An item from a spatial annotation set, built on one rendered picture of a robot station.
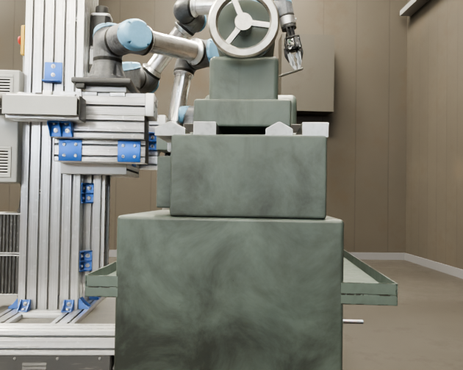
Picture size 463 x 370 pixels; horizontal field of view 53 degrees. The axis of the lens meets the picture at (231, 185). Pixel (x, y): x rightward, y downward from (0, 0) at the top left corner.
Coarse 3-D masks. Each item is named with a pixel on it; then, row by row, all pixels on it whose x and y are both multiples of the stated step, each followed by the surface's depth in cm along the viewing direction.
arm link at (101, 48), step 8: (104, 24) 184; (112, 24) 184; (96, 32) 185; (104, 32) 182; (96, 40) 184; (104, 40) 181; (96, 48) 184; (104, 48) 183; (96, 56) 184; (112, 56) 184; (120, 56) 186
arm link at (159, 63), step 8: (200, 16) 237; (176, 24) 239; (184, 24) 236; (192, 24) 237; (200, 24) 240; (176, 32) 240; (184, 32) 239; (192, 32) 240; (160, 56) 243; (144, 64) 247; (152, 64) 245; (160, 64) 245; (152, 72) 245; (160, 72) 248; (152, 80) 247; (144, 88) 246; (152, 88) 251
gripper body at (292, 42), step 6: (288, 24) 217; (294, 24) 219; (282, 30) 222; (288, 30) 219; (294, 30) 218; (288, 36) 217; (294, 36) 218; (288, 42) 218; (294, 42) 218; (300, 42) 218; (288, 48) 220; (294, 48) 221
